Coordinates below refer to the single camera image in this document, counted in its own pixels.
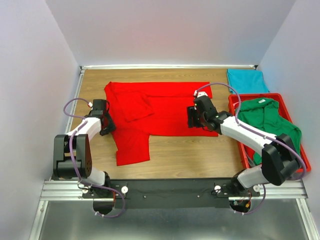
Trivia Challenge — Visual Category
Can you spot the red t-shirt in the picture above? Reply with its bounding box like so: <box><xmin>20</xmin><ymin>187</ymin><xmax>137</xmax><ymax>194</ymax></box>
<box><xmin>104</xmin><ymin>82</ymin><xmax>218</xmax><ymax>166</ymax></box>

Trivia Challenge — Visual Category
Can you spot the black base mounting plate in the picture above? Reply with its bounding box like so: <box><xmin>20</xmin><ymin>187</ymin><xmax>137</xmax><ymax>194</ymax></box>
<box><xmin>82</xmin><ymin>177</ymin><xmax>260</xmax><ymax>216</ymax></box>

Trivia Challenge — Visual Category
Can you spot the folded blue t-shirt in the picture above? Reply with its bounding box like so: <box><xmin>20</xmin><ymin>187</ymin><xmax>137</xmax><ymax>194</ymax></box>
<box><xmin>226</xmin><ymin>68</ymin><xmax>269</xmax><ymax>94</ymax></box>

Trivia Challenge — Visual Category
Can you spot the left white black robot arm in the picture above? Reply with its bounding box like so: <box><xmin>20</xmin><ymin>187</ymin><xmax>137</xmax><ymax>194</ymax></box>
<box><xmin>53</xmin><ymin>97</ymin><xmax>116</xmax><ymax>198</ymax></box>

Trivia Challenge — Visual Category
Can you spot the green t-shirt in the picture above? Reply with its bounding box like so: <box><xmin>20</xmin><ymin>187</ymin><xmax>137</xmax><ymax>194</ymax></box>
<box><xmin>237</xmin><ymin>97</ymin><xmax>302</xmax><ymax>154</ymax></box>

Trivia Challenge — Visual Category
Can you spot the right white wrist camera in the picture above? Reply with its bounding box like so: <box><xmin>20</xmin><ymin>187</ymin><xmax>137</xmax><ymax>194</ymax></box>
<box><xmin>193</xmin><ymin>91</ymin><xmax>208</xmax><ymax>98</ymax></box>

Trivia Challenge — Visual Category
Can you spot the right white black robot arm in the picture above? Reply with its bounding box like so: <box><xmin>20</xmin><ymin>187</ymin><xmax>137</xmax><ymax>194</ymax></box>
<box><xmin>186</xmin><ymin>93</ymin><xmax>305</xmax><ymax>196</ymax></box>

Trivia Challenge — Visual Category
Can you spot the aluminium rail frame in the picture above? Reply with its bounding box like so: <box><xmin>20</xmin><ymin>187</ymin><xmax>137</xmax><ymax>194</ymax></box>
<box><xmin>29</xmin><ymin>64</ymin><xmax>320</xmax><ymax>240</ymax></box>

